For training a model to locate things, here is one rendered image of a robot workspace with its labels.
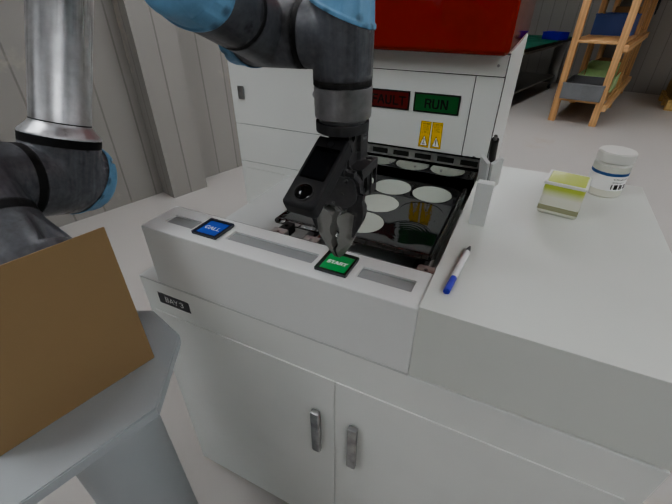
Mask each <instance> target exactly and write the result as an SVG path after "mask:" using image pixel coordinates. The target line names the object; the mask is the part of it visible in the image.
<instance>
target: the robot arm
mask: <svg viewBox="0 0 672 504"><path fill-rule="evenodd" d="M145 2H146V3H147V4H148V5H149V6H150V7H151V8H152V9H153V10H154V11H156V12H157V13H159V14H161V15H162V16H163V17H164V18H165V19H167V20H168V21H169V22H171V23H172V24H174V25H176V26H178V27H180V28H182V29H184V30H187V31H191V32H194V33H196V34H198V35H200V36H202V37H204V38H206V39H208V40H210V41H212V42H214V43H216V44H218V46H219V48H220V50H221V52H222V53H224V54H225V58H226V59H227V60H228V61H229V62H231V63H233V64H235V65H243V66H246V67H249V68H261V67H270V68H289V69H313V85H314V91H313V93H312V95H313V97H314V106H315V117H316V118H317V119H316V131H317V132H318V133H320V134H322V135H326V136H329V138H328V137H323V136H320V137H319V138H318V139H317V141H316V143H315V145H314V146H313V148H312V150H311V152H310V153H309V155H308V157H307V158H306V160H305V162H304V164H303V165H302V167H301V169H300V171H299V172H298V174H297V176H296V177H295V179H294V181H293V183H292V184H291V186H290V188H289V190H288V191H287V193H286V195H285V196H284V198H283V203H284V205H285V207H286V209H287V210H288V211H289V212H293V213H296V214H300V215H303V216H306V217H310V218H312V220H313V222H314V225H315V227H316V229H318V231H319V233H320V236H321V237H322V239H323V241H324V242H325V244H326V245H327V247H328V248H329V250H330V251H331V252H332V254H333V255H334V256H335V257H339V258H340V257H341V256H343V255H344V254H345V253H346V252H347V251H348V249H349V248H350V246H351V244H352V243H353V241H354V239H355V237H356V235H357V232H358V230H359V228H360V226H361V225H362V223H363V221H364V219H365V217H366V213H367V205H366V202H365V197H366V195H365V193H366V192H367V191H368V190H369V194H371V193H372V192H373V191H374V190H375V189H376V179H377V162H378V157H375V156H369V155H368V154H367V150H368V131H369V118H370V117H371V113H372V93H373V85H372V78H373V57H374V36H375V30H376V26H377V25H376V23H375V0H145ZM24 25H25V58H26V91H27V118H26V120H25V121H23V122H22V123H20V124H19V125H18V126H16V127H15V137H16V138H15V140H16V142H1V141H0V265H2V264H5V263H7V262H10V261H13V260H15V259H18V258H21V257H23V256H26V255H29V254H31V253H34V252H37V251H39V250H42V249H45V248H47V247H50V246H53V245H55V244H58V243H61V242H63V241H66V240H69V239H72V237H71V236H69V235H68V234H67V233H65V232H64V231H63V230H61V229H60V228H59V227H58V226H56V225H55V224H54V223H52V222H51V221H50V220H48V219H47V218H46V217H47V216H56V215H64V214H81V213H84V212H86V211H92V210H96V209H99V208H101V207H102V206H104V205H105V204H106V203H107V202H108V201H109V200H110V199H111V198H112V196H113V194H114V192H115V189H116V186H117V169H116V166H115V164H113V163H112V161H113V159H112V158H111V156H110V155H109V154H108V153H107V152H106V151H105V150H103V149H102V139H101V138H100V137H99V136H98V135H97V134H96V133H95V132H94V130H93V128H92V94H93V25H94V0H24ZM368 159H370V160H371V161H370V160H368ZM373 170H374V183H373V184H372V172H373ZM335 206H338V207H341V209H342V210H343V212H342V213H340V211H336V210H335ZM337 227H339V235H338V237H337V241H338V243H337V241H336V234H337V232H336V229H337Z"/></svg>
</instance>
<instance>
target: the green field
mask: <svg viewBox="0 0 672 504"><path fill-rule="evenodd" d="M458 103H459V98H457V97H447V96H436V95H425V94H416V100H415V109H414V110H422V111H431V112H440V113H449V114H457V109H458Z"/></svg>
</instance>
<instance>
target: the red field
mask: <svg viewBox="0 0 672 504"><path fill-rule="evenodd" d="M408 95H409V93H403V92H393V91H382V90H373V93H372V105H376V106H385V107H394V108H403V109H407V105H408Z"/></svg>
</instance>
